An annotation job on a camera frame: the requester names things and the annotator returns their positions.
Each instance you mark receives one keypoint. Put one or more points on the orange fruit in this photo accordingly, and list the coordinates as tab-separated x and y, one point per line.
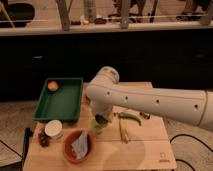
53	86

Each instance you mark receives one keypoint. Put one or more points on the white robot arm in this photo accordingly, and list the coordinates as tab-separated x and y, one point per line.
194	107

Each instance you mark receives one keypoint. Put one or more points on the white crumpled cloth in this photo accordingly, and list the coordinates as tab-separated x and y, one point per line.
80	145

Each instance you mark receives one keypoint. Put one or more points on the green plastic tray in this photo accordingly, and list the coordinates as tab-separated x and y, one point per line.
63	104

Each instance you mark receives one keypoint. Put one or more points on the yellow banana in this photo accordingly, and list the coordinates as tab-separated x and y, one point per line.
123	131

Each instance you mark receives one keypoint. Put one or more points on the clear glass tumbler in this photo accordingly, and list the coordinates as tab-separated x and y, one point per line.
145	115

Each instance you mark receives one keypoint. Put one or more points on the light green cup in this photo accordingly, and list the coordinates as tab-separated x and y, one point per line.
97	127

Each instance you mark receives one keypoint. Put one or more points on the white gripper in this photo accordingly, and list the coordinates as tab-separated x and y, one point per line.
105	110

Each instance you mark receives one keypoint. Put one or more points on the dark grape bunch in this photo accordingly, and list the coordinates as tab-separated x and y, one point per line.
43	139

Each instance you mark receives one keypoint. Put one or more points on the orange bowl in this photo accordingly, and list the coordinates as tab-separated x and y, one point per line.
68	150

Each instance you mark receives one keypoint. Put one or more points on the metal cup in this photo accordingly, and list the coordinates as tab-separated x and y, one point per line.
101	120

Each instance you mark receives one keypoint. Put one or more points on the wooden folding table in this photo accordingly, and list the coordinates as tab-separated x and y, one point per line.
149	147

